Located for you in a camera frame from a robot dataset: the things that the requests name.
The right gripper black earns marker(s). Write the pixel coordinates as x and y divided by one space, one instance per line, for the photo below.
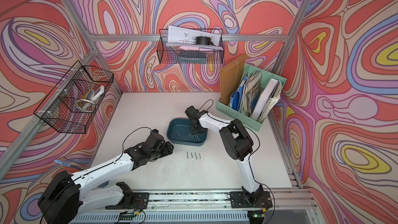
193 131

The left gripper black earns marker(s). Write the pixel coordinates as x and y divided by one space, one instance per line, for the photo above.
167 149

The teal plastic storage tray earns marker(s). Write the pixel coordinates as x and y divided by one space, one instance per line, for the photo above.
179 132

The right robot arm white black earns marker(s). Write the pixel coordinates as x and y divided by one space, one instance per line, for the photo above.
238 145

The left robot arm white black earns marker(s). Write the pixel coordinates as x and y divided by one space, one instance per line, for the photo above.
71 194

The green file organizer box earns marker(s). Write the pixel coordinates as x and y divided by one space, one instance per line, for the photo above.
266 77

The blue folder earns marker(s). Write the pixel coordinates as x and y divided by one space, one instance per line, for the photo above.
237 95

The brown cardboard folder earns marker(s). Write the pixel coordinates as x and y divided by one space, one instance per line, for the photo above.
230 76

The stack of papers in organizer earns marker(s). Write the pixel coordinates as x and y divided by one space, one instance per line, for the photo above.
251 90

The white binder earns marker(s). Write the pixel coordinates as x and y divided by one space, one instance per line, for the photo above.
263 99

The black tape roll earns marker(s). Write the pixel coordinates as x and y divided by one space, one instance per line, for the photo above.
203 40

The white paper sheets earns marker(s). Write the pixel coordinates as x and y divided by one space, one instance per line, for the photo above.
185 39

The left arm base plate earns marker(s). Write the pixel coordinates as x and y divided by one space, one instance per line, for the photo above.
132 201

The black wire basket back wall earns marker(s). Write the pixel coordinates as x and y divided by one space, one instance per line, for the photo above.
175 55

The black wire basket wall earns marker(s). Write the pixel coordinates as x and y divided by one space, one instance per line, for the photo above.
70 110
175 55

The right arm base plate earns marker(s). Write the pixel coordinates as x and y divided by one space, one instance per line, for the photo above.
240 199

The black wire basket left wall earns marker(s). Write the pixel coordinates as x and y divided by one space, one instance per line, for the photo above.
70 110

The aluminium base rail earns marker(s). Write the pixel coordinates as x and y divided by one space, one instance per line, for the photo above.
226 206

